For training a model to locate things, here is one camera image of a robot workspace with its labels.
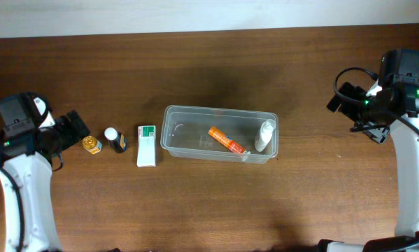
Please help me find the white spray bottle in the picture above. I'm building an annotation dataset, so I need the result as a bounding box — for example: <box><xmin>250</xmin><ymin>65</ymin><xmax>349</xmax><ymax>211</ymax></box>
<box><xmin>255</xmin><ymin>119</ymin><xmax>277</xmax><ymax>152</ymax></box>

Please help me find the clear plastic container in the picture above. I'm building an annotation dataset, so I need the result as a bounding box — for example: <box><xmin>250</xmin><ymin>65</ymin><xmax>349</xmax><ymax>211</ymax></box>
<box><xmin>160</xmin><ymin>105</ymin><xmax>279</xmax><ymax>164</ymax></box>

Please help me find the orange tablet tube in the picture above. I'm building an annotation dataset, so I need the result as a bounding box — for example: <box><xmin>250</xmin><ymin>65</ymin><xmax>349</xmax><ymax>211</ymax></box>
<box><xmin>208</xmin><ymin>127</ymin><xmax>247</xmax><ymax>154</ymax></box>

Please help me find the left black cable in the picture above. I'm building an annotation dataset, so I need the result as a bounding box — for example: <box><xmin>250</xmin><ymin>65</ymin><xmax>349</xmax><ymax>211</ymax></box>
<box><xmin>0</xmin><ymin>129</ymin><xmax>65</xmax><ymax>252</ymax></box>

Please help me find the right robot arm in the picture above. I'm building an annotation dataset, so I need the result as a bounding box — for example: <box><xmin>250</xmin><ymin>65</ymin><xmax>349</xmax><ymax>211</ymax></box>
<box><xmin>318</xmin><ymin>82</ymin><xmax>419</xmax><ymax>251</ymax></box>

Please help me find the right black cable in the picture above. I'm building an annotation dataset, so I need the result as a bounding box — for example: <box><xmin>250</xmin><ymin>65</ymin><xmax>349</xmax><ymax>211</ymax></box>
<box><xmin>333</xmin><ymin>66</ymin><xmax>419</xmax><ymax>155</ymax></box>

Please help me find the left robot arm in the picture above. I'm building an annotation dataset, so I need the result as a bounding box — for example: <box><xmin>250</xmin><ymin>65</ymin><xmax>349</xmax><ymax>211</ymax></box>
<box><xmin>0</xmin><ymin>111</ymin><xmax>90</xmax><ymax>251</ymax></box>

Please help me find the dark bottle white cap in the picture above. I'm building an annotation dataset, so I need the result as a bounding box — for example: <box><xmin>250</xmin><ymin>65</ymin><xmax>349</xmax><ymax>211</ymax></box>
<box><xmin>104</xmin><ymin>127</ymin><xmax>127</xmax><ymax>153</ymax></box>

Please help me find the black cable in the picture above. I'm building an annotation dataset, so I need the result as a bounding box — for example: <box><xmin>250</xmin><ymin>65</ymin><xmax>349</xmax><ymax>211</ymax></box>
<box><xmin>0</xmin><ymin>129</ymin><xmax>65</xmax><ymax>252</ymax></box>
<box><xmin>333</xmin><ymin>66</ymin><xmax>419</xmax><ymax>155</ymax></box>

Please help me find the white green medicine box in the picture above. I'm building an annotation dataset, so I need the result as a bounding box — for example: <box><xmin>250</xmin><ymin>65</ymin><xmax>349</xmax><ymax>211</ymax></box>
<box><xmin>136</xmin><ymin>125</ymin><xmax>157</xmax><ymax>167</ymax></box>

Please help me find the small gold-lid jar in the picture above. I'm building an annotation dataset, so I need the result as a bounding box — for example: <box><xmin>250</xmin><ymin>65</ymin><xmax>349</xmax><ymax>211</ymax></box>
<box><xmin>82</xmin><ymin>136</ymin><xmax>102</xmax><ymax>155</ymax></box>

